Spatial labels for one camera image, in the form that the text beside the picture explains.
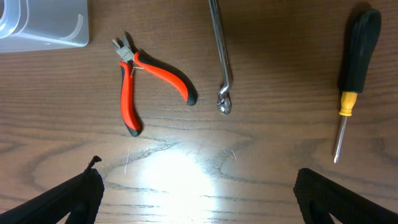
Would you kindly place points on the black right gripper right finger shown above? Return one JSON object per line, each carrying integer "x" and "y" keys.
{"x": 322, "y": 200}

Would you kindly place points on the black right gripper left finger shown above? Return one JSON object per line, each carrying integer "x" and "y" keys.
{"x": 77, "y": 199}

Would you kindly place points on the red black handled cutters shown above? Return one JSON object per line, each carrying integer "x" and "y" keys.
{"x": 131, "y": 56}

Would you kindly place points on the clear plastic container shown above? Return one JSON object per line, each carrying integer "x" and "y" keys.
{"x": 35, "y": 25}

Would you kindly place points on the black yellow slim screwdriver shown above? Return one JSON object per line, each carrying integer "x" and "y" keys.
{"x": 362, "y": 39}

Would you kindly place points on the silver offset ring wrench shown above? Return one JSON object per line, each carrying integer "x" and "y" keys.
{"x": 224, "y": 102}

